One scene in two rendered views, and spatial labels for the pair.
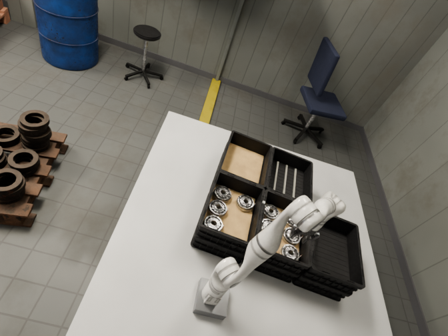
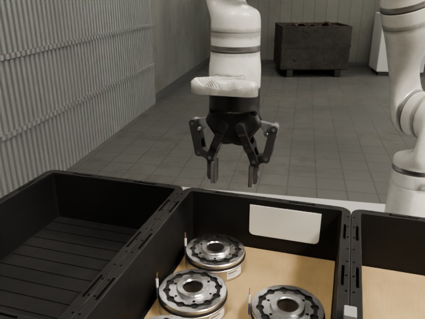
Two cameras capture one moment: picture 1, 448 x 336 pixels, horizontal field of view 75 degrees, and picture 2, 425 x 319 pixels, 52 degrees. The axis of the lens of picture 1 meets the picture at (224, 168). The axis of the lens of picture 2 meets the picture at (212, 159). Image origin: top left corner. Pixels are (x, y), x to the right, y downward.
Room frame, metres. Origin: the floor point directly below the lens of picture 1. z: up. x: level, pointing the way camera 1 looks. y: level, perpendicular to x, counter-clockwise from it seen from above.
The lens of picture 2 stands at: (1.52, -0.28, 1.28)
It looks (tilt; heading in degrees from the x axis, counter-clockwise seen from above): 21 degrees down; 201
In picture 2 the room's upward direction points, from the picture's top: straight up
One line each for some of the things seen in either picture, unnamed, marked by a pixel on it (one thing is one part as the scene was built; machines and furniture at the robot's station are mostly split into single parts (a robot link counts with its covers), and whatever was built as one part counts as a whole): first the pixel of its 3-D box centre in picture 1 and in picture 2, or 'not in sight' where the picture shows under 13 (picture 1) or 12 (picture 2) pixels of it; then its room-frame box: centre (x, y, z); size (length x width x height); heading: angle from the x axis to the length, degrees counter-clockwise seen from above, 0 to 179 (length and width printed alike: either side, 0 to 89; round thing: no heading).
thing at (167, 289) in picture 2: (292, 235); (192, 290); (1.03, -0.50, 0.86); 0.10 x 0.10 x 0.01
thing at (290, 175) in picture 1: (287, 180); not in sight; (1.42, -0.41, 0.87); 0.40 x 0.30 x 0.11; 4
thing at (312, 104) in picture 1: (323, 99); not in sight; (3.34, -0.73, 0.55); 0.64 x 0.61 x 1.10; 92
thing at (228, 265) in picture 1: (225, 275); (422, 135); (0.58, -0.19, 1.00); 0.09 x 0.09 x 0.17; 47
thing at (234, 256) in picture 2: (290, 253); (215, 250); (0.92, -0.51, 0.86); 0.10 x 0.10 x 0.01
